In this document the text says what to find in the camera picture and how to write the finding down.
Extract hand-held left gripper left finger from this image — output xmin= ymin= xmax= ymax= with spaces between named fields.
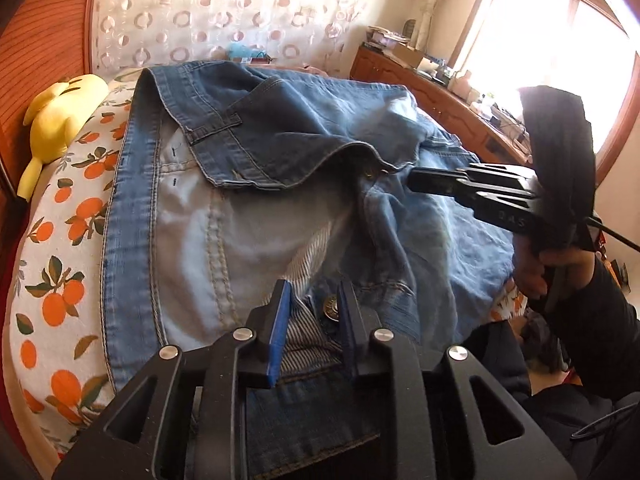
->
xmin=52 ymin=280 xmax=293 ymax=480

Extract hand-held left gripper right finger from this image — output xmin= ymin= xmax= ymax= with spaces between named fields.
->
xmin=336 ymin=280 xmax=578 ymax=480

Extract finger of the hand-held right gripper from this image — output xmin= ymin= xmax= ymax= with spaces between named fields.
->
xmin=407 ymin=165 xmax=472 ymax=197

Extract blue denim pants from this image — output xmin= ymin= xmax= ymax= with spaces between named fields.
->
xmin=100 ymin=60 xmax=518 ymax=480

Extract person's right forearm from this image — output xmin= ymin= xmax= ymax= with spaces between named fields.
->
xmin=530 ymin=255 xmax=640 ymax=401

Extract person's right hand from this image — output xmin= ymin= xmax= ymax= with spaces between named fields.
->
xmin=512 ymin=239 xmax=596 ymax=307

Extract cardboard box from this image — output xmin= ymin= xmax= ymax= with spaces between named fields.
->
xmin=387 ymin=40 xmax=426 ymax=68

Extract wood framed window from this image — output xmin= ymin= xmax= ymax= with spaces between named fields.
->
xmin=450 ymin=0 xmax=640 ymax=181

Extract stack of papers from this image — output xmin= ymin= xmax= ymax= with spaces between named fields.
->
xmin=365 ymin=25 xmax=411 ymax=51

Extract person's dark clothing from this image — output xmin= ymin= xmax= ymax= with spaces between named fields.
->
xmin=460 ymin=320 xmax=640 ymax=480

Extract beige window curtain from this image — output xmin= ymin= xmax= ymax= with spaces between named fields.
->
xmin=407 ymin=0 xmax=468 ymax=51

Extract blue bag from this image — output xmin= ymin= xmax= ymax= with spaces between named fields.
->
xmin=227 ymin=42 xmax=266 ymax=64

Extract orange fruit print bed sheet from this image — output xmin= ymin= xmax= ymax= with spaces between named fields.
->
xmin=7 ymin=80 xmax=136 ymax=461

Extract circle pattern sheer curtain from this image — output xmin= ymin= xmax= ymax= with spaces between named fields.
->
xmin=92 ymin=0 xmax=381 ymax=78

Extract yellow plush toy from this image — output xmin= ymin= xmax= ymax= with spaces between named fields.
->
xmin=17 ymin=74 xmax=110 ymax=197

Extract slatted wooden wardrobe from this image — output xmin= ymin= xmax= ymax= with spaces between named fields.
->
xmin=0 ymin=0 xmax=101 ymax=196

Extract black cable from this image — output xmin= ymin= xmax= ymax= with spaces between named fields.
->
xmin=585 ymin=215 xmax=640 ymax=252

